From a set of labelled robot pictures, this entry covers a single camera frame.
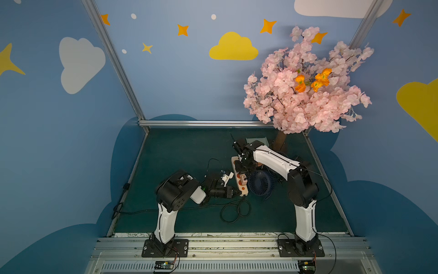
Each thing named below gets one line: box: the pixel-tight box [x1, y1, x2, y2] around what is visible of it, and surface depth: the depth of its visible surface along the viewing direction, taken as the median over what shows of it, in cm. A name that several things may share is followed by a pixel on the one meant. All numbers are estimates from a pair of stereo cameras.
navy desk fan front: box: [247, 170, 271, 196], surface depth 87 cm
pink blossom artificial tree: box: [243, 26, 375, 135], surface depth 68 cm
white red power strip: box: [230, 155, 249, 197], surface depth 92 cm
